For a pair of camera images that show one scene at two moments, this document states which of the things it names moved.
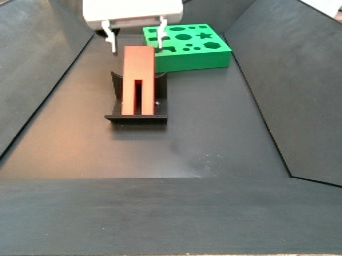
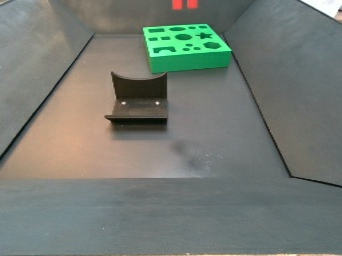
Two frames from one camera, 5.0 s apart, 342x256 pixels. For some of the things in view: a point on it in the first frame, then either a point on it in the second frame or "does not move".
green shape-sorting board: x=193 y=47 does not move
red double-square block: x=138 y=69 → x=191 y=4
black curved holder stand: x=161 y=104 does not move
